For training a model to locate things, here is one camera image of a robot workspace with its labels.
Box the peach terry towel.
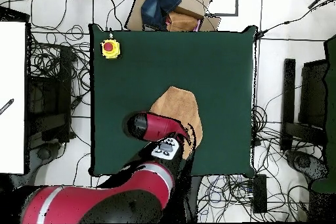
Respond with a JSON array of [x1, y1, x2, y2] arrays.
[[148, 85, 204, 160]]

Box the black flat panel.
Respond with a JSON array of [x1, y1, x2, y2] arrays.
[[298, 59, 329, 130]]

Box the dark green table cloth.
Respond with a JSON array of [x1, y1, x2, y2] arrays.
[[88, 23, 259, 179]]

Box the yellow emergency stop button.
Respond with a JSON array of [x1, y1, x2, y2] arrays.
[[100, 38, 122, 60]]

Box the crumpled orange cloth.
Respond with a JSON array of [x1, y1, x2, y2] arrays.
[[165, 11, 201, 32]]

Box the blue jeans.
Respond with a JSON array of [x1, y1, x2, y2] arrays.
[[140, 0, 182, 31]]

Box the brown cardboard box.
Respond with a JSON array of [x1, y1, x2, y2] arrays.
[[125, 0, 222, 32]]

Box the black upright bar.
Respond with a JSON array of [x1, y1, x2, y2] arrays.
[[280, 58, 297, 152]]

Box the white panel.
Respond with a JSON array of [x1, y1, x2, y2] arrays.
[[0, 21, 26, 175]]

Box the black striped bar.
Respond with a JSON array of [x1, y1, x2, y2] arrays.
[[0, 98, 14, 116]]

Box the green cloth sheet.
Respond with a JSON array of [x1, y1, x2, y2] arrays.
[[310, 34, 336, 194]]

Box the black cable tangle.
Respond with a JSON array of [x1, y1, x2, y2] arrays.
[[196, 105, 324, 222], [27, 24, 92, 109]]

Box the curved black cable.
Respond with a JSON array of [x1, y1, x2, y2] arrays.
[[99, 0, 124, 32]]

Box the black cable with plug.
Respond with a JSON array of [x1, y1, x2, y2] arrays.
[[255, 0, 336, 39]]

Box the black pedestal leg with knob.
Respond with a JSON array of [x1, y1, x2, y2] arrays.
[[26, 141, 62, 177], [285, 149, 329, 183]]

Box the looped black cable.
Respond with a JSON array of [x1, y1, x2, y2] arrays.
[[30, 0, 71, 30]]

